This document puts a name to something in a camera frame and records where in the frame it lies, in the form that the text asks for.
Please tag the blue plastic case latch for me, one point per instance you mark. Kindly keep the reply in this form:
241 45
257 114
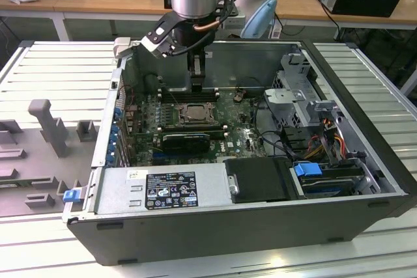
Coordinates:
71 196

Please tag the grey metal drive cage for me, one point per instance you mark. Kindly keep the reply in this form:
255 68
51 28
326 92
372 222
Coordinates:
286 95

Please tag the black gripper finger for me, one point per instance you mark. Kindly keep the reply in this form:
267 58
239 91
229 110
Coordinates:
198 82

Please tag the pale blue teach pendant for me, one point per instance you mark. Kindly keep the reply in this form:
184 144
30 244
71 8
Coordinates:
257 24

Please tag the grey parts rack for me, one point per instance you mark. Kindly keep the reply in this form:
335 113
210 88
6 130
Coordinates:
32 161

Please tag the black plastic shroud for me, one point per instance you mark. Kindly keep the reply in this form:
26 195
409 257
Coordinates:
260 180

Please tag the green motherboard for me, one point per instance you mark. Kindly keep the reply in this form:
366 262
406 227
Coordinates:
234 141

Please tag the blue expansion slot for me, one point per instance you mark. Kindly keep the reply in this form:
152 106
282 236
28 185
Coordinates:
158 154

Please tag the black graphics card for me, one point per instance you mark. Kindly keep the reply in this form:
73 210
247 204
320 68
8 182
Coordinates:
185 144

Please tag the CPU socket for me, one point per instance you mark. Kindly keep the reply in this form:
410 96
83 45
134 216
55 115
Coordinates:
182 122

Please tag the dark grey PC case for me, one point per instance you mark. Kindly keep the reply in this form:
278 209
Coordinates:
195 235

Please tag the black hard disk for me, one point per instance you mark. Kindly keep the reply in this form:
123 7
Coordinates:
329 185

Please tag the blue disk carrier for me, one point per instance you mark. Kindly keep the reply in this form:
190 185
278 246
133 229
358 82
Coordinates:
306 172

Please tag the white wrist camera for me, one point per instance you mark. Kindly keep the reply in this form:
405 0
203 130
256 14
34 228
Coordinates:
153 42

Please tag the blue card retainer clip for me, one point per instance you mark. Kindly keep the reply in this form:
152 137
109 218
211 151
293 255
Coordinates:
113 144
114 133
111 157
117 111

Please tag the grey power supply unit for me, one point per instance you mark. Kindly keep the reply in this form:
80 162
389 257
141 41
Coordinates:
114 193

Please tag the black camera bracket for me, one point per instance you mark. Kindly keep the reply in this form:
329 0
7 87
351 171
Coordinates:
164 22

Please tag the white power strip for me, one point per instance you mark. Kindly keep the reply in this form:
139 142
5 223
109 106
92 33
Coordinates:
276 32

